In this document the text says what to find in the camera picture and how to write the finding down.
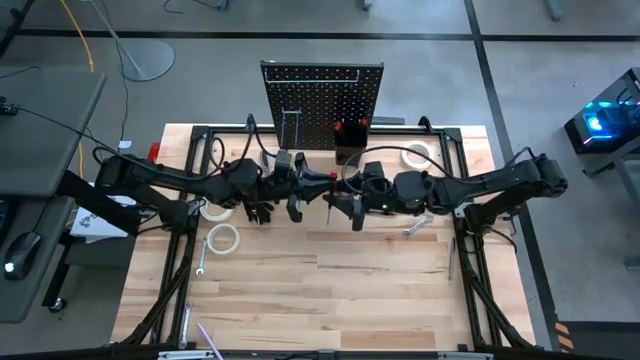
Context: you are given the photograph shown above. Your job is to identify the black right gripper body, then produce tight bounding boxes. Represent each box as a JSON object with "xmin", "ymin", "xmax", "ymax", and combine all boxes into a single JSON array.
[{"xmin": 360, "ymin": 174, "xmax": 397, "ymax": 217}]

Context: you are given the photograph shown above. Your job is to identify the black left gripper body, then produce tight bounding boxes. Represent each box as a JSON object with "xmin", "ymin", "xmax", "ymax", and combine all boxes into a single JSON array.
[{"xmin": 259, "ymin": 169, "xmax": 302, "ymax": 207}]

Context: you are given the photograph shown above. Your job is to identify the thin black screwdriver red cap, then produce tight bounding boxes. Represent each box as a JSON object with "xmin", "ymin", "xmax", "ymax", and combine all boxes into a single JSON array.
[{"xmin": 325, "ymin": 170, "xmax": 339, "ymax": 227}]

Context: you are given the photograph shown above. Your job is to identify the chrome combination wrench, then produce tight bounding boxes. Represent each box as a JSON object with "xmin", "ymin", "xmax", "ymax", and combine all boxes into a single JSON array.
[
  {"xmin": 195, "ymin": 236, "xmax": 209, "ymax": 278},
  {"xmin": 402, "ymin": 215, "xmax": 435, "ymax": 240},
  {"xmin": 178, "ymin": 300, "xmax": 194, "ymax": 350}
]

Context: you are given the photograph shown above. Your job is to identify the light purple pen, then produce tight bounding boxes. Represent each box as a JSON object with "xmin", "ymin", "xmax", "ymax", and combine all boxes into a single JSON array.
[{"xmin": 196, "ymin": 321, "xmax": 225, "ymax": 360}]

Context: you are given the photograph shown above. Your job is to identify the black pegboard storage bin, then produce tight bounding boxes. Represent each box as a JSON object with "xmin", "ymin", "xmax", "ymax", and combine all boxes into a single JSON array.
[{"xmin": 332, "ymin": 119, "xmax": 370, "ymax": 169}]

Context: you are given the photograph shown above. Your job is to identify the white masking tape roll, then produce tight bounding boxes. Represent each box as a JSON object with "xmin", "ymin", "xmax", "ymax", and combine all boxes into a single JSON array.
[
  {"xmin": 400, "ymin": 140, "xmax": 436, "ymax": 171},
  {"xmin": 205, "ymin": 222, "xmax": 242, "ymax": 257},
  {"xmin": 198, "ymin": 198, "xmax": 236, "ymax": 224}
]

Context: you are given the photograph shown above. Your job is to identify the black perforated pegboard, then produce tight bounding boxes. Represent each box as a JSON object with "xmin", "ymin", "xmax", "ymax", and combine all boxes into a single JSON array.
[{"xmin": 259, "ymin": 59, "xmax": 385, "ymax": 151}]

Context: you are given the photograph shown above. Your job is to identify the black diagonal support beam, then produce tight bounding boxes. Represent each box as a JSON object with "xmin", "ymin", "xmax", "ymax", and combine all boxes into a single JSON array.
[{"xmin": 55, "ymin": 168, "xmax": 144, "ymax": 237}]

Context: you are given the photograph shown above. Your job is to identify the grey round-base floor stand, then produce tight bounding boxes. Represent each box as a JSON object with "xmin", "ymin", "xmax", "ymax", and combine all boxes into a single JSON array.
[{"xmin": 88, "ymin": 0, "xmax": 177, "ymax": 84}]

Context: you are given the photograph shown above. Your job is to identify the white printed paper sheets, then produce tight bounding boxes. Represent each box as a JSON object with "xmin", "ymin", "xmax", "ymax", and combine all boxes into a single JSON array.
[{"xmin": 68, "ymin": 192, "xmax": 132, "ymax": 245}]

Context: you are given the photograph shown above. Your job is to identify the black computer case RGB lights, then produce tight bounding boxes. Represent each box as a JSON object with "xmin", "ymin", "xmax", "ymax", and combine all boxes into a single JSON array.
[{"xmin": 563, "ymin": 67, "xmax": 640, "ymax": 156}]

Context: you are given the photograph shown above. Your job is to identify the large grey desk top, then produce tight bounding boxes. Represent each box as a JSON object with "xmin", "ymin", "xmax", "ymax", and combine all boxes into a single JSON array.
[{"xmin": 0, "ymin": 69, "xmax": 107, "ymax": 199}]

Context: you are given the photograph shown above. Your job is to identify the black platform hazard stripes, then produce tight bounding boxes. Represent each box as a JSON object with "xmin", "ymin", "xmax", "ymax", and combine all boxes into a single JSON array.
[{"xmin": 553, "ymin": 319, "xmax": 640, "ymax": 360}]

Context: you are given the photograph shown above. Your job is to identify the black computer mouse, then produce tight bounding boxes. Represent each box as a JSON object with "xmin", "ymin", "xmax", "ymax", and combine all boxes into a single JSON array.
[{"xmin": 3, "ymin": 230, "xmax": 43, "ymax": 282}]

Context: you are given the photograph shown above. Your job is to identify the small grey desk top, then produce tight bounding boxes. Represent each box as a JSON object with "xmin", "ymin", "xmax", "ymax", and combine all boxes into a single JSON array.
[{"xmin": 0, "ymin": 194, "xmax": 76, "ymax": 325}]

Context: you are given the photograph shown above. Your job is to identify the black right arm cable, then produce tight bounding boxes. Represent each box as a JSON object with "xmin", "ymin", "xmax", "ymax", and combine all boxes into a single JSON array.
[{"xmin": 341, "ymin": 144, "xmax": 454, "ymax": 182}]

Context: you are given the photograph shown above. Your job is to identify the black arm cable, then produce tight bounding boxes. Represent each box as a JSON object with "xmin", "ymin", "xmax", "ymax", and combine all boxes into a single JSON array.
[
  {"xmin": 341, "ymin": 144, "xmax": 454, "ymax": 182},
  {"xmin": 205, "ymin": 113, "xmax": 279, "ymax": 176}
]

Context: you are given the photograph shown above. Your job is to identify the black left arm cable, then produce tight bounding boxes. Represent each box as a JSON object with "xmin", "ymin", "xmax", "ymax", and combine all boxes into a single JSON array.
[{"xmin": 205, "ymin": 113, "xmax": 279, "ymax": 176}]

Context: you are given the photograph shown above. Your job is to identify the double-prong wire pegboard hook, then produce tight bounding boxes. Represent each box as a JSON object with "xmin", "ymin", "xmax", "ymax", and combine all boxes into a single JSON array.
[{"xmin": 279, "ymin": 106, "xmax": 303, "ymax": 151}]

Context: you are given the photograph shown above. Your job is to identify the long wire pegboard tool rack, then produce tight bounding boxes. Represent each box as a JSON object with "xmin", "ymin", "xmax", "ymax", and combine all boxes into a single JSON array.
[{"xmin": 263, "ymin": 67, "xmax": 362, "ymax": 85}]

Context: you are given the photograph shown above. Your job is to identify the silver aluminium rail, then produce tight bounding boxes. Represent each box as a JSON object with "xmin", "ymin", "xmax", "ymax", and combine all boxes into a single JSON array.
[{"xmin": 157, "ymin": 349, "xmax": 495, "ymax": 360}]

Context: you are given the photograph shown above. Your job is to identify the thin black floor cable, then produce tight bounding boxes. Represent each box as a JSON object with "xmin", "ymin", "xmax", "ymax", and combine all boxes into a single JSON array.
[{"xmin": 14, "ymin": 105, "xmax": 156, "ymax": 174}]

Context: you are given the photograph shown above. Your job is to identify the yellow cable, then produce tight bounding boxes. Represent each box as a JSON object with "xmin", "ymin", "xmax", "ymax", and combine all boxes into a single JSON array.
[{"xmin": 58, "ymin": 0, "xmax": 96, "ymax": 180}]

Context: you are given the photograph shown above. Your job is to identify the grey metal desk frame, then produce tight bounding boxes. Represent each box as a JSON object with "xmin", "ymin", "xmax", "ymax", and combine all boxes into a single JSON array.
[{"xmin": 582, "ymin": 149, "xmax": 640, "ymax": 271}]

